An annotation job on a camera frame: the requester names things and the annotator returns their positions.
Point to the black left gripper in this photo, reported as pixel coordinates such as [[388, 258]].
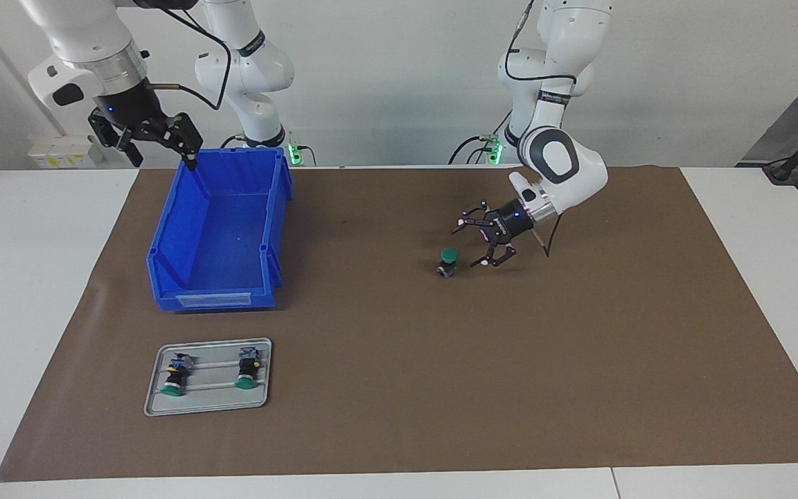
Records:
[[520, 220]]

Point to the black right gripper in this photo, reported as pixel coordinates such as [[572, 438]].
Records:
[[129, 111]]

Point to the green push button switch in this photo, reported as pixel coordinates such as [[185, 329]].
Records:
[[176, 374], [248, 367], [447, 262]]

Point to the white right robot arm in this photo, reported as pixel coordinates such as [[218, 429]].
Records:
[[80, 34]]

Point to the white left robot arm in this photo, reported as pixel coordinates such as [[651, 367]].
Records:
[[565, 173]]

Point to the white power socket box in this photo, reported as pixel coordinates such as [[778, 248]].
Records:
[[52, 152]]

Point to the blue plastic storage bin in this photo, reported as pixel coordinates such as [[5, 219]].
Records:
[[219, 229]]

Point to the brown table mat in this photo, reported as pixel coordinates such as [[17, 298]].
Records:
[[510, 381]]

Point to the grey metal tray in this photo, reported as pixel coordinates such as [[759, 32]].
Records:
[[212, 400]]

